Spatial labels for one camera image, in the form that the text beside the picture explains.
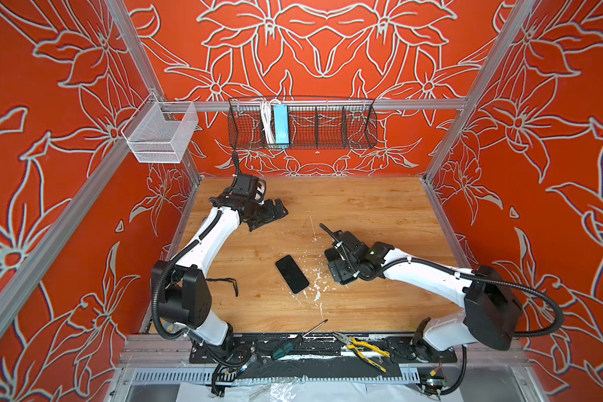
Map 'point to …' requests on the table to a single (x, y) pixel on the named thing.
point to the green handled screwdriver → (289, 345)
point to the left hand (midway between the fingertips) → (278, 213)
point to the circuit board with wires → (435, 382)
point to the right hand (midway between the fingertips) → (341, 262)
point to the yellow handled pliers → (350, 342)
